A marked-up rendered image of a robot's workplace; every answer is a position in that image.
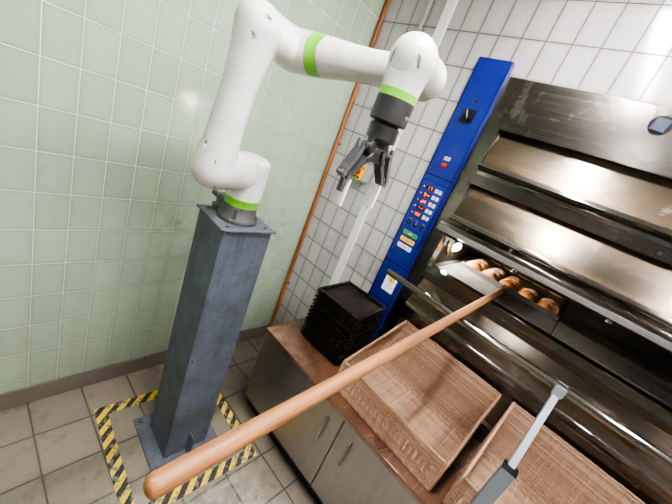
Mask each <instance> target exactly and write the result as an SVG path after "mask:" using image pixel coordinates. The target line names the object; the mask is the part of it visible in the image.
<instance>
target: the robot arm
mask: <svg viewBox="0 0 672 504"><path fill-rule="evenodd" d="M271 60H273V61H274V62H276V63H277V64H278V65H279V66H281V67H282V68H283V69H284V70H286V71H288V72H290V73H294V74H298V75H303V76H309V77H314V78H321V79H329V80H338V81H347V82H354V83H360V84H365V85H370V86H374V87H378V88H380V89H379V92H378V94H377V97H376V99H375V102H374V105H373V106H372V105H371V106H370V109H371V112H370V117H372V118H374V121H373V120H372V121H371V122H370V125H369V127H368V130H367V132H366V135H367V136H368V139H367V140H365V139H363V138H361V137H359V138H358V139H357V141H356V143H355V145H354V147H353V148H352V149H351V151H350V152H349V153H348V155H347V156H346V157H345V159H344V160H343V161H342V162H341V164H340V165H339V166H338V168H337V169H336V172H337V174H338V175H339V176H340V179H339V182H338V184H337V187H336V191H335V194H334V197H333V199H332V203H334V204H336V205H337V206H339V207H341V206H342V203H343V201H344V198H345V196H346V193H347V191H348V188H349V186H350V183H351V180H350V178H351V177H352V176H353V175H354V174H355V173H356V172H357V171H358V170H360V169H361V168H362V167H363V166H364V165H365V164H366V163H369V162H371V163H373V164H374V177H375V183H374V182H372V185H371V187H370V189H369V192H368V194H367V196H366V199H365V201H364V203H363V206H365V207H366V208H368V209H370V210H372V208H373V205H374V203H375V201H376V199H377V196H378V194H379V192H380V189H381V187H383V188H385V187H386V185H388V183H389V177H390V171H391V165H392V159H393V156H394V154H395V151H394V150H391V149H389V146H390V145H391V146H393V145H395V142H396V140H397V138H398V135H399V131H398V129H401V130H405V128H406V126H407V124H408V122H409V121H410V117H411V114H412V112H413V110H414V107H415V105H416V103H417V101H419V102H426V101H430V100H432V99H434V98H435V97H437V96H438V95H439V94H440V93H441V91H442V90H443V88H444V86H445V84H446V80H447V71H446V67H445V65H444V63H443V62H442V60H441V59H440V58H439V55H438V50H437V46H436V44H435V42H434V40H433V39H432V38H431V37H430V36H429V35H428V34H426V33H424V32H420V31H412V32H408V33H406V34H404V35H402V36H401V37H400V38H398V39H397V40H396V42H395V43H394V44H393V46H392V48H391V50H390V51H384V50H379V49H374V48H369V47H365V46H361V45H358V44H355V43H351V42H348V41H345V40H342V39H340V38H336V37H333V36H330V35H327V34H323V33H320V32H316V31H312V30H308V29H303V28H299V27H297V26H296V25H294V24H293V23H291V22H290V21H288V20H287V19H286V18H285V17H284V16H283V15H281V14H280V13H279V12H278V11H277V10H276V9H275V8H274V6H273V5H272V4H270V3H269V2H268V1H266V0H243V1H242V2H241V3H240V4H239V5H238V7H237V9H236V11H235V14H234V20H233V26H232V32H231V39H230V44H229V49H228V54H227V59H226V63H225V67H224V71H223V75H222V79H221V83H220V86H219V90H218V93H217V97H216V100H215V103H214V106H213V109H212V112H211V115H210V117H209V120H208V123H207V125H206V128H205V130H204V133H203V135H202V138H201V140H200V142H199V144H198V146H197V149H196V151H195V153H194V155H193V157H192V159H191V164H190V167H191V172H192V175H193V177H194V178H195V180H196V181H197V182H198V183H199V184H201V185H202V186H204V187H206V188H210V189H213V190H212V193H213V194H214V195H215V196H216V199H217V200H216V201H213V202H212V206H213V207H214V208H216V209H218V210H217V216H218V217H219V218H220V219H222V220H224V221H226V222H228V223H230V224H233V225H237V226H242V227H253V226H255V225H256V224H257V221H258V220H257V216H256V212H257V208H258V205H259V204H260V202H261V199H262V195H263V192H264V189H265V186H266V182H267V179H268V175H269V172H270V168H271V165H270V163H269V161H268V160H267V159H265V158H264V157H262V156H260V155H258V154H256V153H253V152H248V151H240V146H241V142H242V138H243V134H244V131H245V127H246V124H247V121H248V117H249V114H250V111H251V108H252V105H253V103H254V100H255V97H256V94H257V92H258V89H259V87H260V84H261V82H262V79H263V77H264V75H265V72H266V70H267V68H268V66H269V64H270V61H271ZM342 169H344V170H342ZM347 173H348V174H347ZM384 178H385V180H384ZM216 189H225V192H218V191H217V190H216Z"/></svg>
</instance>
